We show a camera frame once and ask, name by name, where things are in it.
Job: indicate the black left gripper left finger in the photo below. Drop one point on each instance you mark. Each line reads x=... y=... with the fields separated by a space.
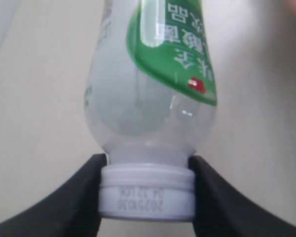
x=70 y=211

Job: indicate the white bottle green label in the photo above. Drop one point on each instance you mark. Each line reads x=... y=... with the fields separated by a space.
x=150 y=102

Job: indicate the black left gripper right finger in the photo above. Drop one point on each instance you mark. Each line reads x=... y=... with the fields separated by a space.
x=222 y=211

